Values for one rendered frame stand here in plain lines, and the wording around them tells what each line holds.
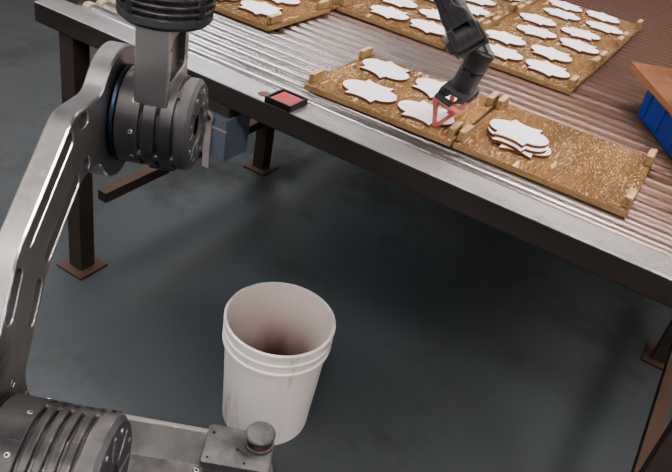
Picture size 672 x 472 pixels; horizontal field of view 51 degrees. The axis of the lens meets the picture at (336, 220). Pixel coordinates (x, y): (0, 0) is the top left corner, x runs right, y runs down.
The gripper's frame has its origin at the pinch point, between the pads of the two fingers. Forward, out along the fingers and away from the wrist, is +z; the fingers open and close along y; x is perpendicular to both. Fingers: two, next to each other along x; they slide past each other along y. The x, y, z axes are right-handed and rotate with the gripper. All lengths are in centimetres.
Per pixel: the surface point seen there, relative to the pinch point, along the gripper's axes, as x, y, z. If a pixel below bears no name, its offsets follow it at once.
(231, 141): -41, 21, 30
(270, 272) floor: -30, -25, 107
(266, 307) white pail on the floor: -12, 20, 72
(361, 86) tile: -22.5, -0.2, 6.3
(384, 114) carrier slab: -11.3, 8.4, 4.1
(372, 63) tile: -28.2, -17.5, 8.1
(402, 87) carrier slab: -15.6, -11.1, 5.6
